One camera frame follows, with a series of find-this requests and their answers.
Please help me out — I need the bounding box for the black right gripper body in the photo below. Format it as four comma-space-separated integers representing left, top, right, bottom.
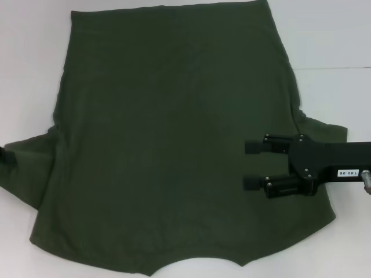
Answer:
289, 134, 371, 189

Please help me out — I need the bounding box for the dark green shirt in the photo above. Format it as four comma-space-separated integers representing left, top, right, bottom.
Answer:
0, 0, 348, 278

